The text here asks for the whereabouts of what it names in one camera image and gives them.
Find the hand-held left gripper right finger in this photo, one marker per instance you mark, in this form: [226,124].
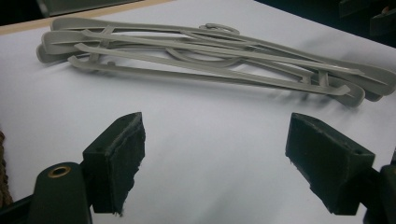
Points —
[327,161]

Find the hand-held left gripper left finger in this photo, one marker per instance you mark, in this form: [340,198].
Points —
[115,161]

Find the grey plastic clothes hanger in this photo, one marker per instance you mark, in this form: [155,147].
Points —
[378,81]
[353,99]
[49,42]

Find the brown woven basket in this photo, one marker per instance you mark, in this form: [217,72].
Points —
[3,174]

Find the white table mat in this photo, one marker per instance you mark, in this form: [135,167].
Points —
[202,140]

